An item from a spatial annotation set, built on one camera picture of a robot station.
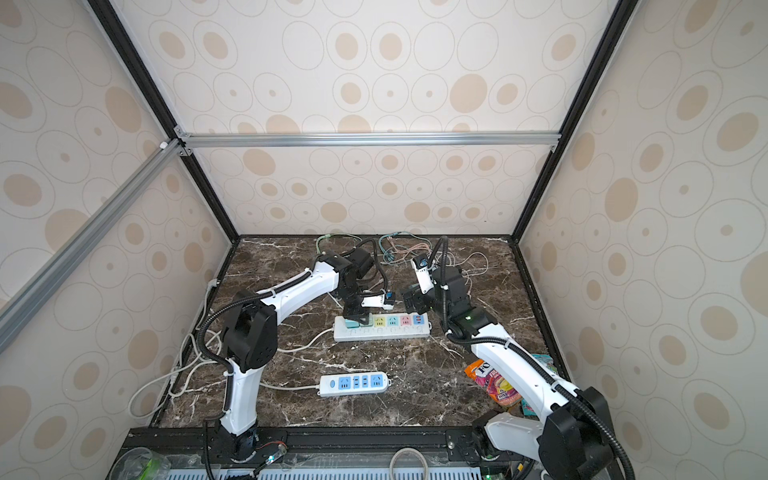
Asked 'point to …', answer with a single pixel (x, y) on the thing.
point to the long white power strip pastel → (385, 326)
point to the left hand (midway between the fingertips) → (373, 308)
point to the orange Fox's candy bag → (497, 387)
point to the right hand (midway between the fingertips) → (419, 280)
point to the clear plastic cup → (140, 463)
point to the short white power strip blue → (343, 384)
